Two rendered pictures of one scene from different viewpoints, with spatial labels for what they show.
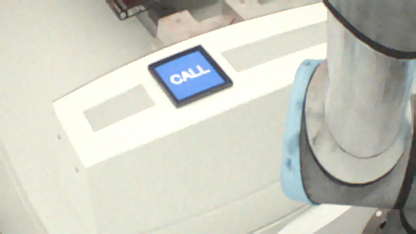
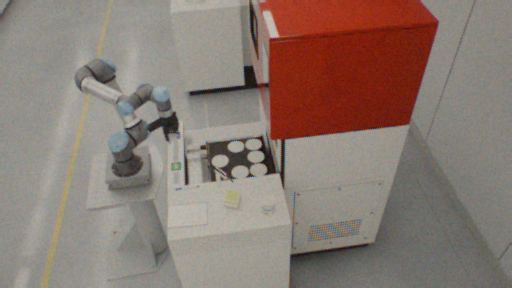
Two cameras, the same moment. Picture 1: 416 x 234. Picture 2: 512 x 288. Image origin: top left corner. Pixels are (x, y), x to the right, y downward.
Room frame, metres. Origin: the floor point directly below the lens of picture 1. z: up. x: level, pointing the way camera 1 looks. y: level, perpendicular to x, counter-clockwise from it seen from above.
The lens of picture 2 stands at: (2.06, -1.44, 2.73)
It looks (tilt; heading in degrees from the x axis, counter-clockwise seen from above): 45 degrees down; 118
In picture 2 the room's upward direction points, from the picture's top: 3 degrees counter-clockwise
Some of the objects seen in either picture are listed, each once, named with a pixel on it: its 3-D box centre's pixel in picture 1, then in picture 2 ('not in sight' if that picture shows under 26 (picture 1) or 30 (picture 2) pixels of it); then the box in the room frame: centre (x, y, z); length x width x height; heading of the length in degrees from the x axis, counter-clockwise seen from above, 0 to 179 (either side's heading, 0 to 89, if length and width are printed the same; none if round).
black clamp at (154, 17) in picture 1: (162, 12); not in sight; (0.89, 0.06, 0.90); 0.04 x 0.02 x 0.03; 34
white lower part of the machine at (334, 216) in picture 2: not in sight; (316, 177); (1.50, 0.53, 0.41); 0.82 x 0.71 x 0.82; 124
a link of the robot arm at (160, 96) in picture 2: not in sight; (161, 98); (0.88, -0.19, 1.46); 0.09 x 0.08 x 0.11; 170
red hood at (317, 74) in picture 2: not in sight; (325, 42); (1.48, 0.52, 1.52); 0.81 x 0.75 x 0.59; 124
